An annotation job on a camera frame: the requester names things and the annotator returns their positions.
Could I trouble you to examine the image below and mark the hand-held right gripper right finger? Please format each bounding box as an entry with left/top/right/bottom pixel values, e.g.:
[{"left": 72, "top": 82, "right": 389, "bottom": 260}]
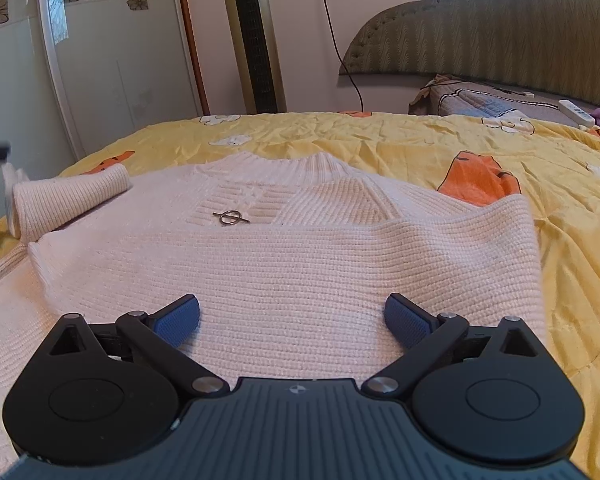
[{"left": 361, "top": 292, "right": 556, "bottom": 401}]

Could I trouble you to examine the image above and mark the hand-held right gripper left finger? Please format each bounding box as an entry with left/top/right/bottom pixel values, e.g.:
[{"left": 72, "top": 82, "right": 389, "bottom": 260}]
[{"left": 45, "top": 294, "right": 231, "bottom": 401}]

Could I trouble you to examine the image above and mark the cream knitted sweater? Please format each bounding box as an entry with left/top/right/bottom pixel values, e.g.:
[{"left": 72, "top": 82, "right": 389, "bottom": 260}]
[{"left": 0, "top": 151, "right": 548, "bottom": 413}]

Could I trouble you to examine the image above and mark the white flower print wardrobe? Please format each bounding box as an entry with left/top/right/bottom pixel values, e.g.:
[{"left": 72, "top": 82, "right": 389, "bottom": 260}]
[{"left": 0, "top": 0, "right": 203, "bottom": 241}]

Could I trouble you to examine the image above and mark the yellow carrot print quilt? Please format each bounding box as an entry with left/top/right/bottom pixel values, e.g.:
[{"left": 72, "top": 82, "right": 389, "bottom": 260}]
[{"left": 0, "top": 110, "right": 600, "bottom": 480}]

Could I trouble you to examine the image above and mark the grey patterned pillow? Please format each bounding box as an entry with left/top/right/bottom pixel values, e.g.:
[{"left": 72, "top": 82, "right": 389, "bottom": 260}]
[{"left": 408, "top": 74, "right": 581, "bottom": 127}]

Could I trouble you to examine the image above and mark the white remote control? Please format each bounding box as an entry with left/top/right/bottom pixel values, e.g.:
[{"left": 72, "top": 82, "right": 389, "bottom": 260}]
[{"left": 558, "top": 99, "right": 597, "bottom": 129}]

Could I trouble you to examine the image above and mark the gold tower fan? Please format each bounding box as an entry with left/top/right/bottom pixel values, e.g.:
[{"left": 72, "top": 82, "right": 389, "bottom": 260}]
[{"left": 218, "top": 0, "right": 287, "bottom": 115}]

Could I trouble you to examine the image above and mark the olive quilted headboard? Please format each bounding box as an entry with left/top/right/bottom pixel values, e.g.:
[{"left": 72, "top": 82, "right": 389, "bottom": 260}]
[{"left": 338, "top": 0, "right": 600, "bottom": 111}]

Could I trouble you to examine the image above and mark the metal ring brooch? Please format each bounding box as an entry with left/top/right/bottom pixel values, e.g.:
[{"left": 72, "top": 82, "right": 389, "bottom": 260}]
[{"left": 212, "top": 208, "right": 251, "bottom": 226}]

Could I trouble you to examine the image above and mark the orange wooden door frame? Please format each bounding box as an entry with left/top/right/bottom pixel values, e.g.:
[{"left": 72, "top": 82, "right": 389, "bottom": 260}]
[{"left": 174, "top": 0, "right": 211, "bottom": 117}]

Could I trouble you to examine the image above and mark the black power cable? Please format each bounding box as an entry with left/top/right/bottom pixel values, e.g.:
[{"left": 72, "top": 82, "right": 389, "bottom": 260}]
[{"left": 316, "top": 0, "right": 366, "bottom": 113}]

